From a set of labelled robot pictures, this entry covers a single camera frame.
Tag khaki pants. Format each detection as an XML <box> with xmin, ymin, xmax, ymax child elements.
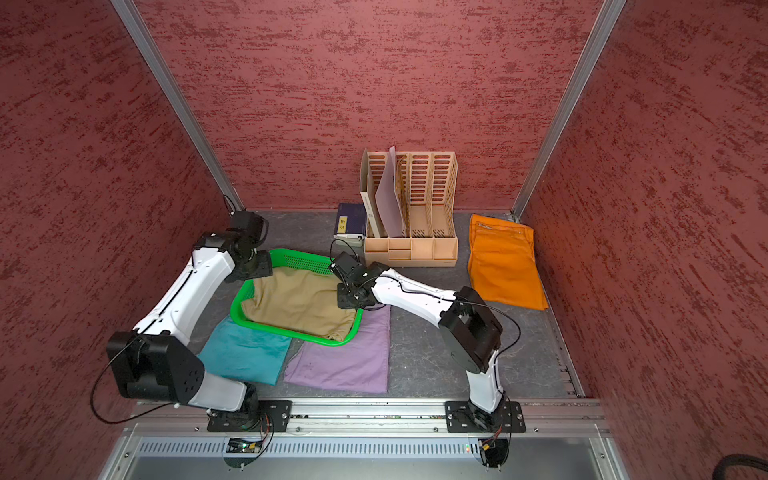
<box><xmin>240</xmin><ymin>267</ymin><xmax>357</xmax><ymax>341</ymax></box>

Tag green plastic basket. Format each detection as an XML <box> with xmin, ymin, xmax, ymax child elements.
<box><xmin>230</xmin><ymin>249</ymin><xmax>363</xmax><ymax>347</ymax></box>

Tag orange pants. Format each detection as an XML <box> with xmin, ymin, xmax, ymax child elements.
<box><xmin>468</xmin><ymin>215</ymin><xmax>548</xmax><ymax>311</ymax></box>

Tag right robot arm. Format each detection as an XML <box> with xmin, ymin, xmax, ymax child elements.
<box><xmin>329</xmin><ymin>259</ymin><xmax>504</xmax><ymax>432</ymax></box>

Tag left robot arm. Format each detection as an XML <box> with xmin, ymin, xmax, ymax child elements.
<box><xmin>106</xmin><ymin>211</ymin><xmax>272</xmax><ymax>431</ymax></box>

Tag purple folded pants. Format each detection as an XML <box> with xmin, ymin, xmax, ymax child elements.
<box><xmin>284</xmin><ymin>306</ymin><xmax>391</xmax><ymax>394</ymax></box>

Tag teal folded pants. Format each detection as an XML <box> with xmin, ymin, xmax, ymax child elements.
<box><xmin>198</xmin><ymin>317</ymin><xmax>292</xmax><ymax>385</ymax></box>

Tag dark blue book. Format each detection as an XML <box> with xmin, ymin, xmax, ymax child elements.
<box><xmin>334</xmin><ymin>203</ymin><xmax>367</xmax><ymax>247</ymax></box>

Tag purple folder sheet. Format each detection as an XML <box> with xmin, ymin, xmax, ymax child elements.
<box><xmin>375</xmin><ymin>146</ymin><xmax>405</xmax><ymax>238</ymax></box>

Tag beige file organizer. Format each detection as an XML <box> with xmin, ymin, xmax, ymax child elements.
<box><xmin>359</xmin><ymin>149</ymin><xmax>458</xmax><ymax>267</ymax></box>

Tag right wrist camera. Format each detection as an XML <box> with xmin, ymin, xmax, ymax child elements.
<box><xmin>329</xmin><ymin>252</ymin><xmax>366</xmax><ymax>284</ymax></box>

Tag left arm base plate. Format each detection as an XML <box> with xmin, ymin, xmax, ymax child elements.
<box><xmin>207</xmin><ymin>400</ymin><xmax>293</xmax><ymax>434</ymax></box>

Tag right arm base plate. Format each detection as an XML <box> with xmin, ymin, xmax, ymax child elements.
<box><xmin>444</xmin><ymin>400</ymin><xmax>526</xmax><ymax>434</ymax></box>

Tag aluminium front rail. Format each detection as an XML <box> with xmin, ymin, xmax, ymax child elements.
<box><xmin>101</xmin><ymin>398</ymin><xmax>628</xmax><ymax>479</ymax></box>

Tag left aluminium corner post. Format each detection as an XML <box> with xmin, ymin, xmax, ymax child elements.
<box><xmin>110</xmin><ymin>0</ymin><xmax>246</xmax><ymax>210</ymax></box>

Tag aluminium corner post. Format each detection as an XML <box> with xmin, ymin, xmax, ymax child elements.
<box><xmin>110</xmin><ymin>0</ymin><xmax>246</xmax><ymax>210</ymax></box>
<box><xmin>511</xmin><ymin>0</ymin><xmax>626</xmax><ymax>223</ymax></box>

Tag right aluminium corner post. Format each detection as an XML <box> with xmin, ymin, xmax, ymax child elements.
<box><xmin>511</xmin><ymin>0</ymin><xmax>626</xmax><ymax>223</ymax></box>

